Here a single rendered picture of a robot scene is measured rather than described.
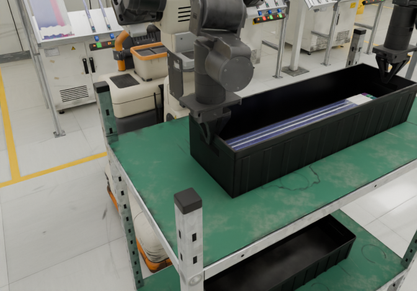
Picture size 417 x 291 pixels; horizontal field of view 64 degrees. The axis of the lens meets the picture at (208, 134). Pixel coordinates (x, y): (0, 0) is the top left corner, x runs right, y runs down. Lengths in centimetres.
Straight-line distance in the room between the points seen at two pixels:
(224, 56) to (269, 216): 31
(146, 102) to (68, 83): 158
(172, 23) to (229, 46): 64
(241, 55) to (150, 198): 33
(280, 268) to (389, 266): 40
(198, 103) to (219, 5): 17
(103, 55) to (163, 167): 230
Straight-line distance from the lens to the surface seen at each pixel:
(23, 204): 229
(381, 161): 86
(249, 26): 360
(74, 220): 207
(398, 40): 99
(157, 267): 162
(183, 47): 114
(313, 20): 424
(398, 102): 96
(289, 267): 133
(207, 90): 59
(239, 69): 52
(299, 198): 69
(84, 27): 263
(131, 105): 147
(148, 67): 149
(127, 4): 97
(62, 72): 296
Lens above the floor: 141
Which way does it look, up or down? 33 degrees down
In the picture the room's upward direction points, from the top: straight up
